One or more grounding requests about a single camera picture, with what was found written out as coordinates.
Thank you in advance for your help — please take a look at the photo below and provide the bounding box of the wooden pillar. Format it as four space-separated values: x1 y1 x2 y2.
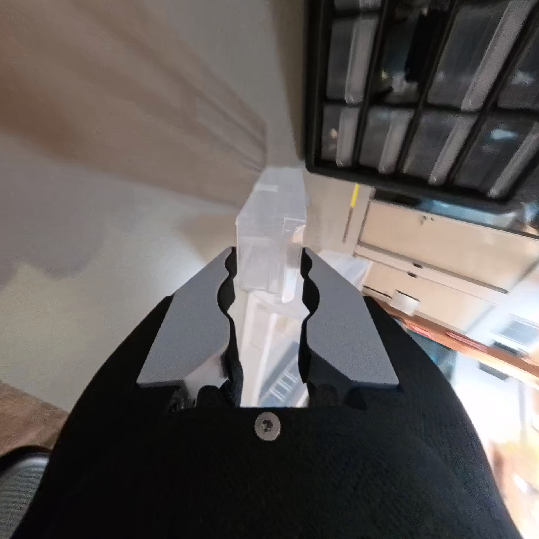
371 291 539 380

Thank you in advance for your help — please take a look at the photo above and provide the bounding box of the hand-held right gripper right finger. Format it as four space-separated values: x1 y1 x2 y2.
299 247 401 408

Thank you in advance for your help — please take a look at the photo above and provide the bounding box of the white double door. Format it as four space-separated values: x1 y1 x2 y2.
354 197 539 295

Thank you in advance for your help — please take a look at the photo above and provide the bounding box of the black drawer cabinet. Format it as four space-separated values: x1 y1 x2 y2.
302 0 539 204

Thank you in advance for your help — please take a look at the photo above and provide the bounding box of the small clear plastic drawer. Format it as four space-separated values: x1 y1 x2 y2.
235 165 307 305

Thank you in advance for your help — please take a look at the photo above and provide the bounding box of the grey knit fabric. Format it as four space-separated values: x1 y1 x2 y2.
0 446 55 539

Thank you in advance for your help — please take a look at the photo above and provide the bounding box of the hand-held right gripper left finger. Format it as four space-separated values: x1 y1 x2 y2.
137 247 246 408

